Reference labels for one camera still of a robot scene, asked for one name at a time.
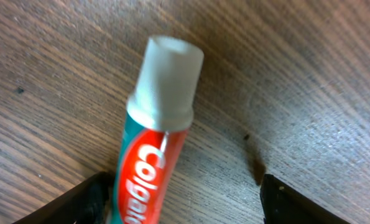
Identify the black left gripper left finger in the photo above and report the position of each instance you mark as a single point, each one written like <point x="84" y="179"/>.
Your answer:
<point x="84" y="204"/>

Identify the red green toothpaste tube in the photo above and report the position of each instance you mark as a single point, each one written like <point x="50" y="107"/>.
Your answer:
<point x="159" y="113"/>

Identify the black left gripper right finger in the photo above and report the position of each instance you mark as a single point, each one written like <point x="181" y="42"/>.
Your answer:
<point x="282" y="204"/>

